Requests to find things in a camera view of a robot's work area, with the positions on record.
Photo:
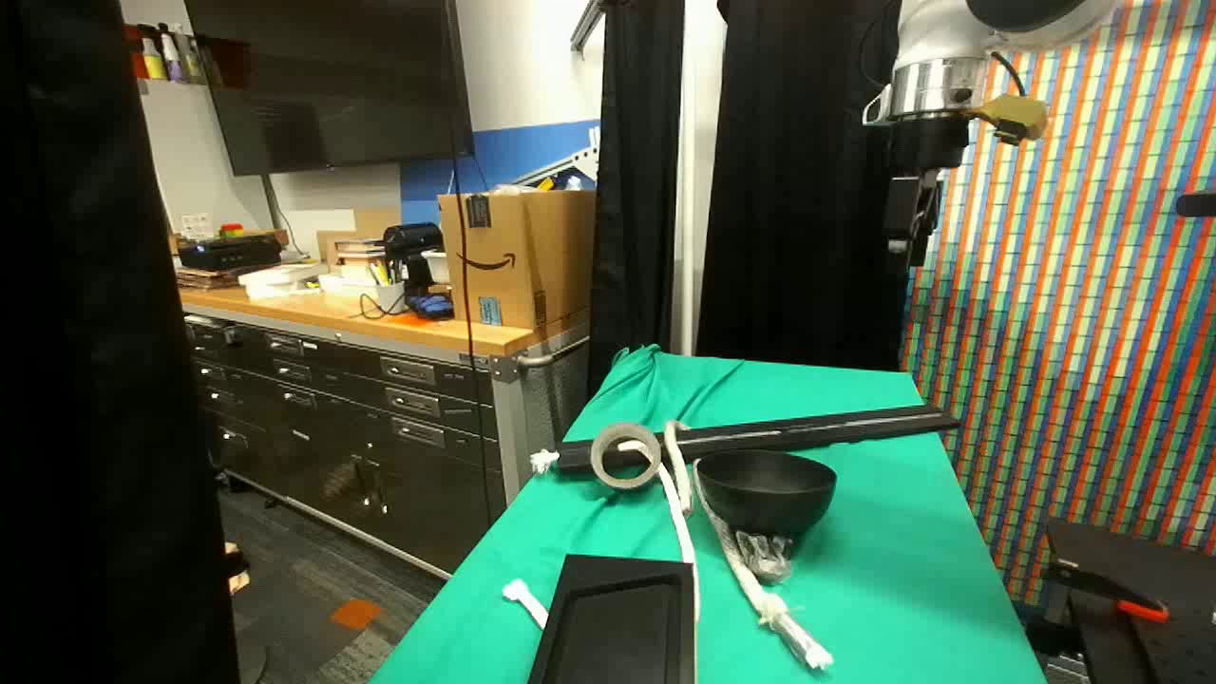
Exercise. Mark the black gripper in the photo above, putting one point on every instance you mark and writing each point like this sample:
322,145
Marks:
936,152

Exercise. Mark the silver tape roll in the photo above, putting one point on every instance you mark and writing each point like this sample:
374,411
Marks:
611,463

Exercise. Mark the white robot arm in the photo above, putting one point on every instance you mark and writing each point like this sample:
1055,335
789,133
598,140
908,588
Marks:
936,23

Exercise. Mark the black bowl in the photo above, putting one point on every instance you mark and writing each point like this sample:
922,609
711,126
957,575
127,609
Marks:
764,488

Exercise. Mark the black curtain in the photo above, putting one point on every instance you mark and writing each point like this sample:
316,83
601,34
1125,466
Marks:
798,191
89,343
639,191

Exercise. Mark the colourful striped backdrop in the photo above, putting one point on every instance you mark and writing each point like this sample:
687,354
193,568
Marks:
1088,317

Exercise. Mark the long black bar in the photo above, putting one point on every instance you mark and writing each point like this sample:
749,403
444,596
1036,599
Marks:
822,430

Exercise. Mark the green tablecloth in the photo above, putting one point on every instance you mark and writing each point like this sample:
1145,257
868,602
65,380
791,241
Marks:
886,570

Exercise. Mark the small silver metal clip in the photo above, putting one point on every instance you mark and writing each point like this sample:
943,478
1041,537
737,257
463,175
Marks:
760,552

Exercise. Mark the large cardboard box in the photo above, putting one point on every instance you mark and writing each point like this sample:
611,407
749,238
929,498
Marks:
520,261

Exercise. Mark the black equipment case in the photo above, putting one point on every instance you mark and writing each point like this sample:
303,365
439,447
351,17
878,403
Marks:
1143,649

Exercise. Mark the black rectangular tray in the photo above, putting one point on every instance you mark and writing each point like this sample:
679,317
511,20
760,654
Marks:
615,622

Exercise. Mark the black coffee machine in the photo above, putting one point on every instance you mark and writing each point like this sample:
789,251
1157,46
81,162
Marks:
412,261

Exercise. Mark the wooden top workbench cabinet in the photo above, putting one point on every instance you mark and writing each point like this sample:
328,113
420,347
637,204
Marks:
354,403

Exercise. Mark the white plastic tray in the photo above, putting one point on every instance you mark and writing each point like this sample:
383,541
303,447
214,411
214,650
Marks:
284,283

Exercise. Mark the black flat case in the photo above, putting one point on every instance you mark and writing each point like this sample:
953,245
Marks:
231,251

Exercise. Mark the shelf of bottles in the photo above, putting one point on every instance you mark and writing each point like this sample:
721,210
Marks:
166,60

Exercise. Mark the tan wrist camera mount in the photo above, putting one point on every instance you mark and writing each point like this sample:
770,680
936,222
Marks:
1016,118

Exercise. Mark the black wall monitor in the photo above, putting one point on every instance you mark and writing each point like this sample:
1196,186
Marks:
328,77

